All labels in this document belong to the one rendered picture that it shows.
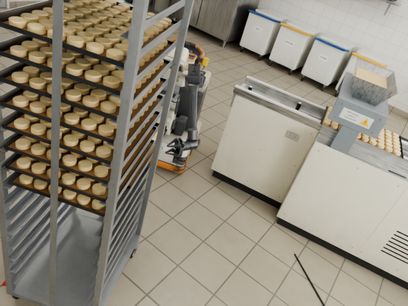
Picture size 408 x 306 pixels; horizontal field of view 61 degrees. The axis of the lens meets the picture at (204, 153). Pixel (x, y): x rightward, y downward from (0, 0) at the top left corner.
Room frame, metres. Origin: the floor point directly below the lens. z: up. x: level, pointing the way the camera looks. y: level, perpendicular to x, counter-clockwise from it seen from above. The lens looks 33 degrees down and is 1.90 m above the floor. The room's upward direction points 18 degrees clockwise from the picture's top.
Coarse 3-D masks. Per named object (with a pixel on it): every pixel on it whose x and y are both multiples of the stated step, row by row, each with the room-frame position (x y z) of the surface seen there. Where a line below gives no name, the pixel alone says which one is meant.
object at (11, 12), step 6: (48, 0) 1.23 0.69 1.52; (66, 0) 1.35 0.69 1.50; (24, 6) 1.09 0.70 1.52; (30, 6) 1.13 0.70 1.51; (36, 6) 1.16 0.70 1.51; (42, 6) 1.19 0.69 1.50; (48, 6) 1.23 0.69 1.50; (0, 12) 0.98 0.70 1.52; (6, 12) 1.01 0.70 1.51; (12, 12) 1.03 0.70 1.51; (18, 12) 1.06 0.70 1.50; (24, 12) 1.09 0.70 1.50; (30, 12) 1.13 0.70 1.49; (0, 18) 0.98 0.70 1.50; (6, 18) 1.01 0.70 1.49
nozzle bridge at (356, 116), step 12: (348, 72) 2.87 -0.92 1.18; (348, 84) 2.54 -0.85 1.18; (348, 96) 2.29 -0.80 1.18; (336, 108) 2.19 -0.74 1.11; (348, 108) 2.17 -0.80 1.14; (360, 108) 2.16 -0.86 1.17; (372, 108) 2.19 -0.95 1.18; (384, 108) 2.27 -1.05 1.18; (336, 120) 2.18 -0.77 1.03; (348, 120) 2.16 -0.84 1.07; (360, 120) 2.15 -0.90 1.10; (372, 120) 2.13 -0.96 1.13; (384, 120) 2.11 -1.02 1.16; (348, 132) 2.15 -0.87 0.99; (372, 132) 2.12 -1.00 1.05; (336, 144) 2.16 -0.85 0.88; (348, 144) 2.14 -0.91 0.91
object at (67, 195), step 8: (144, 152) 1.42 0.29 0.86; (24, 176) 1.00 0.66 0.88; (128, 176) 1.21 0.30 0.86; (24, 184) 0.97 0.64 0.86; (32, 184) 0.99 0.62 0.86; (40, 184) 0.98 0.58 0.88; (48, 184) 1.01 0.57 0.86; (48, 192) 0.97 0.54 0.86; (64, 192) 0.98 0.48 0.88; (72, 192) 0.99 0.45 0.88; (72, 200) 0.97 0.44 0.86; (80, 200) 0.96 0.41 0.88; (88, 200) 0.98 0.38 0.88; (96, 200) 0.99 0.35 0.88; (96, 208) 0.96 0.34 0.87; (104, 208) 0.98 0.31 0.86
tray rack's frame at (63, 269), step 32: (128, 64) 0.91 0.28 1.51; (128, 96) 0.91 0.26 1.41; (128, 128) 0.94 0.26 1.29; (0, 160) 0.93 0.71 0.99; (0, 192) 0.93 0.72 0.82; (0, 224) 0.93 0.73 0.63; (64, 224) 1.43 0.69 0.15; (96, 224) 1.50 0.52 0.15; (64, 256) 1.21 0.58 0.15; (128, 256) 1.34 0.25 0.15; (32, 288) 0.98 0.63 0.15; (64, 288) 1.03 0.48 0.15; (96, 288) 0.91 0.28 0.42
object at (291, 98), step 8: (248, 80) 2.85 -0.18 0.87; (256, 80) 2.83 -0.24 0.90; (264, 88) 2.81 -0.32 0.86; (272, 88) 2.79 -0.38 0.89; (280, 96) 2.77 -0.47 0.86; (288, 96) 2.75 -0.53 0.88; (296, 96) 2.76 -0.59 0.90; (296, 104) 2.73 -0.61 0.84; (304, 104) 2.72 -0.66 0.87; (312, 104) 2.70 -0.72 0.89; (320, 112) 2.68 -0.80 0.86
